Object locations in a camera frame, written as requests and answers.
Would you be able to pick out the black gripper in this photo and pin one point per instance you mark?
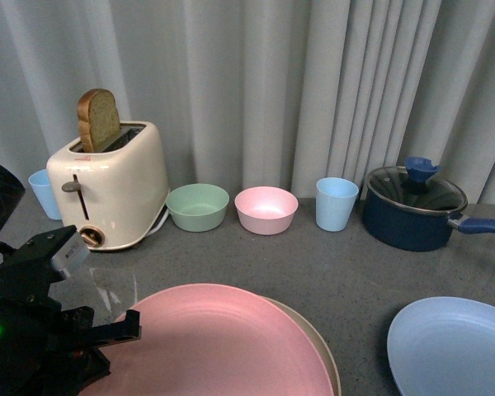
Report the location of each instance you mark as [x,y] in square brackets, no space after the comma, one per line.
[44,349]

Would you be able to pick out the pink plate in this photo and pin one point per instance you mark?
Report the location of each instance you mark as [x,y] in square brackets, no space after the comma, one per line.
[210,339]

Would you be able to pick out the light blue plate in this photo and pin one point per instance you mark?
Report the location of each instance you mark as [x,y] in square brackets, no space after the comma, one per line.
[443,346]

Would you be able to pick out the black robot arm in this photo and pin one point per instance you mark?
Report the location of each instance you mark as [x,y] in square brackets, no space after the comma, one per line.
[44,349]

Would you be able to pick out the cream toaster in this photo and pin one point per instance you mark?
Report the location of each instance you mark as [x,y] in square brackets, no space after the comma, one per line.
[115,197]

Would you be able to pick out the green bowl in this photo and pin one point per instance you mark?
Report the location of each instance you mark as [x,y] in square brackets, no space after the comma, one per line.
[198,207]

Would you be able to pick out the light blue cup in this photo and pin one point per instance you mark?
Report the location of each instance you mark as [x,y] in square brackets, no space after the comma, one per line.
[335,198]
[40,184]

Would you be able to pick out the pink bowl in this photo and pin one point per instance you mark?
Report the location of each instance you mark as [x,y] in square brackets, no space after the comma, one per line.
[266,210]

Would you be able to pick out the beige plate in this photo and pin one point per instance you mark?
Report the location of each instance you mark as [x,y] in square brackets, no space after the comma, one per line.
[319,343]

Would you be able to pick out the bread slice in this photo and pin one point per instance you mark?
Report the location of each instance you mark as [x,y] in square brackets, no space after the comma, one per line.
[98,120]

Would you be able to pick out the grey curtain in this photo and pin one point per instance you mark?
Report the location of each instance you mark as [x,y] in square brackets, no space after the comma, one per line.
[249,93]

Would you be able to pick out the dark blue saucepan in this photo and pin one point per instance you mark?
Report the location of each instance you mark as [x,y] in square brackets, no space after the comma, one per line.
[415,231]

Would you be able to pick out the glass lid blue knob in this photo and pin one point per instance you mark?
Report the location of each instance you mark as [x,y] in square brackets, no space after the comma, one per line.
[416,186]

